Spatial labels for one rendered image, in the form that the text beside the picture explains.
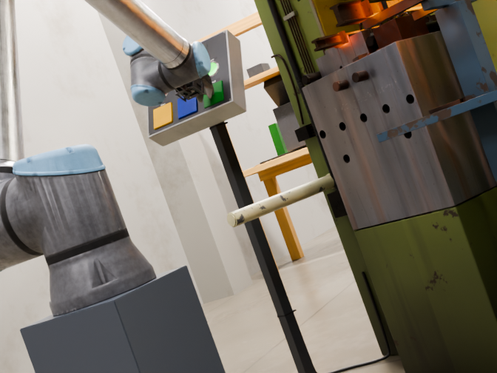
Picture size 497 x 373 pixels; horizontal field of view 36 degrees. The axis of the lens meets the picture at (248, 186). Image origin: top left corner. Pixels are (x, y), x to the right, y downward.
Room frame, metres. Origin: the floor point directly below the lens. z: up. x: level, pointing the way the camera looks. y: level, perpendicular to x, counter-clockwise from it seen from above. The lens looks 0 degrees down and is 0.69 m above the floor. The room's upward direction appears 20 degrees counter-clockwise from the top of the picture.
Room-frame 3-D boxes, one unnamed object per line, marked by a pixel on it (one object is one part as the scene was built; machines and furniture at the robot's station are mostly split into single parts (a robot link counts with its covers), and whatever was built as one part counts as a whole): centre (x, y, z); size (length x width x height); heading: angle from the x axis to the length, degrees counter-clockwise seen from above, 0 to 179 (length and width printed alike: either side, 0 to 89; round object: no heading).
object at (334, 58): (2.30, -0.54, 0.96); 0.42 x 0.20 x 0.09; 128
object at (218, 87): (2.41, 0.00, 1.00); 0.07 x 0.05 x 0.07; 63
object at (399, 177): (2.26, -0.58, 0.69); 0.56 x 0.38 x 0.45; 128
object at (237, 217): (2.39, -0.09, 0.62); 0.44 x 0.05 x 0.05; 128
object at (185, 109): (2.45, 0.09, 1.01); 0.07 x 0.05 x 0.07; 63
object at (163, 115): (2.49, 0.18, 1.01); 0.07 x 0.05 x 0.07; 63
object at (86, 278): (1.34, 0.30, 0.65); 0.19 x 0.19 x 0.10
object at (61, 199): (1.35, 0.31, 0.79); 0.17 x 0.15 x 0.18; 66
